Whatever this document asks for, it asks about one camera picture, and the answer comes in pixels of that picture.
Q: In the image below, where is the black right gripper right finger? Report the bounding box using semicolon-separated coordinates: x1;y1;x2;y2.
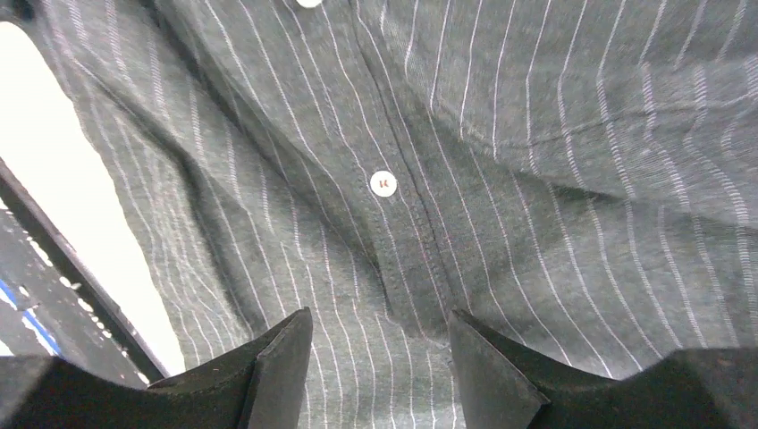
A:
449;310;757;429

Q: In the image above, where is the dark pinstriped button shirt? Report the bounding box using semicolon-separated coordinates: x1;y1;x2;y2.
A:
1;1;757;428

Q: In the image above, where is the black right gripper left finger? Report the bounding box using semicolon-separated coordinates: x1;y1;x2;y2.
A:
1;307;313;428

